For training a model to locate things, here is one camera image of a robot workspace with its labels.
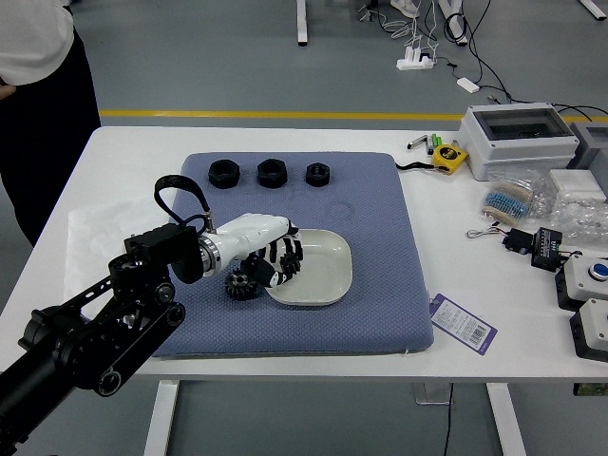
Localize bag of blue resistors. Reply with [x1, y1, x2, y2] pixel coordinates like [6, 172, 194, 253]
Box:
[479, 173, 542, 225]

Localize grey under-table control box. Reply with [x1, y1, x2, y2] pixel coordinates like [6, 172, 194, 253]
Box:
[411, 382, 453, 406]

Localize large black gear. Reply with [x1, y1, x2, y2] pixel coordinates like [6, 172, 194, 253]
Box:
[223, 268, 260, 301]

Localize black under-table cable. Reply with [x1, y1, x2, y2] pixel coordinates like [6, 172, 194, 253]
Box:
[440, 382, 456, 456]

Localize small black hex nut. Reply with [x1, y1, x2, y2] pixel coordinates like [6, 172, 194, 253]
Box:
[304, 161, 332, 187]

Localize person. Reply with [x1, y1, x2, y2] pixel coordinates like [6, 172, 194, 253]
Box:
[0, 0, 102, 248]

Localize black electronic module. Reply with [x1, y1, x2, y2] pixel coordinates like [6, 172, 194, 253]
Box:
[529, 226, 571, 273]

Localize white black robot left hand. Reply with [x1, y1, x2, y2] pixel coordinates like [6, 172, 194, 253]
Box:
[211, 213, 305, 290]

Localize blue-grey quilted cushion mat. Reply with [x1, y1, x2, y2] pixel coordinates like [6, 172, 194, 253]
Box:
[149, 150, 436, 360]

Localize white floor cables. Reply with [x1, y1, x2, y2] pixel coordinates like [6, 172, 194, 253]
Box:
[377, 0, 441, 63]

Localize white enclosure box clear lid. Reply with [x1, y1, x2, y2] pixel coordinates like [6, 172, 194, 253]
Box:
[458, 103, 580, 182]

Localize white desk leg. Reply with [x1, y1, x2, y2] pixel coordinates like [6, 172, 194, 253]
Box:
[436, 0, 470, 48]
[578, 0, 608, 22]
[295, 0, 310, 48]

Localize large black hex nut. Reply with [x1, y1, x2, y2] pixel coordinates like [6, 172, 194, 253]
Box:
[207, 160, 241, 190]
[256, 158, 289, 189]

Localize white sneaker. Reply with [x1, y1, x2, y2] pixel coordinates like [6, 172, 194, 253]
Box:
[389, 0, 422, 19]

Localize purple label tag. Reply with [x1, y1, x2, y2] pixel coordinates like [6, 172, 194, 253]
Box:
[427, 293, 499, 355]

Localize white foam block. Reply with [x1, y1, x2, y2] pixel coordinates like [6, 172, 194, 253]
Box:
[548, 168, 608, 201]

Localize yellow tape measure with strap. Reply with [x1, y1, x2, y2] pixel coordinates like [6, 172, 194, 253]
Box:
[393, 144, 470, 177]

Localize small black module with wires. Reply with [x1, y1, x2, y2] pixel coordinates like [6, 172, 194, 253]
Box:
[465, 225, 532, 257]

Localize white square dish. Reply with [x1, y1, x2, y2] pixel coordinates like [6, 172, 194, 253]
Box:
[263, 228, 353, 308]

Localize white table leg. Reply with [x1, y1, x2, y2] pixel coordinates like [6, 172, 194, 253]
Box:
[142, 379, 181, 456]
[484, 382, 527, 456]

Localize blue push-button box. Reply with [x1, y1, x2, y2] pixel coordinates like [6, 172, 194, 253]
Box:
[554, 252, 608, 314]

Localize white power strip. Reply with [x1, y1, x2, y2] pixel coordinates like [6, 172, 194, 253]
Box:
[395, 45, 436, 72]

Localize clear plastic parts bag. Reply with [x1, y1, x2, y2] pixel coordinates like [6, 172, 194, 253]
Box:
[531, 187, 608, 246]

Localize white box on black base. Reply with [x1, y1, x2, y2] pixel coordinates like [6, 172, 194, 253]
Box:
[568, 297, 608, 363]

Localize black floor cable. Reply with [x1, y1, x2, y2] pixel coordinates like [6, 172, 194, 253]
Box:
[444, 0, 608, 125]

